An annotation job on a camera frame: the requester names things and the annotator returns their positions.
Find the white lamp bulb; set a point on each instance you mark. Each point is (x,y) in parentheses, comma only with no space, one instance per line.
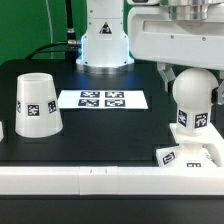
(192,92)

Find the white front fence bar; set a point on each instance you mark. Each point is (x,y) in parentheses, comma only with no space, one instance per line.
(110,181)

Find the white lamp shade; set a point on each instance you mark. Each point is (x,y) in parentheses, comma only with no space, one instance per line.
(37,111)

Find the white marker sheet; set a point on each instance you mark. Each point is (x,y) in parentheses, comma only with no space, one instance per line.
(102,99)

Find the white fence bar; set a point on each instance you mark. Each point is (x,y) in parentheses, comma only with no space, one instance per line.
(1,132)
(110,181)

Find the white lamp base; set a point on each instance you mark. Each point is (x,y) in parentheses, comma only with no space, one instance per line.
(202,150)

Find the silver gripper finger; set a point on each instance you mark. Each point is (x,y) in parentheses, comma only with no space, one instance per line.
(218,93)

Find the white left fence bar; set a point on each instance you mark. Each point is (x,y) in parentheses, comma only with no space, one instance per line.
(1,132)

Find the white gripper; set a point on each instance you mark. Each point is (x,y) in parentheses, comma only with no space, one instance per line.
(181,32)

